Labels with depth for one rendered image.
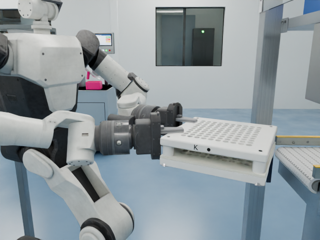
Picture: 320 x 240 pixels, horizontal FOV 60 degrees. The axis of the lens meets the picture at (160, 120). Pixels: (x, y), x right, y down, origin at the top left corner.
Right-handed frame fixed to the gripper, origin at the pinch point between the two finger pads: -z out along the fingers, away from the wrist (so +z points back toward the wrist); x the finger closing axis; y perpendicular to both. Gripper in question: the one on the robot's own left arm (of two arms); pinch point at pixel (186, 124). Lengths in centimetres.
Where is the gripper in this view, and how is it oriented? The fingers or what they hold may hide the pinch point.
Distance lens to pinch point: 82.8
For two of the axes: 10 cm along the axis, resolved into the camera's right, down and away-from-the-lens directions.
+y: -5.7, 2.0, -8.0
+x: 0.1, 9.7, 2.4
